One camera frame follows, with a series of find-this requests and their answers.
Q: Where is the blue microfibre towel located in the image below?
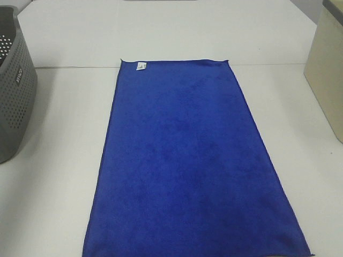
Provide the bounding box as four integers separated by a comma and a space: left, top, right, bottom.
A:
82, 59, 311, 256

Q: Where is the grey perforated plastic basket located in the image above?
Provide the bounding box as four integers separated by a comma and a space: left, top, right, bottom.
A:
1, 5, 38, 163

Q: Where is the beige plastic basket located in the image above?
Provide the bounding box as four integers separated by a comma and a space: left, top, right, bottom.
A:
304, 1, 342, 142

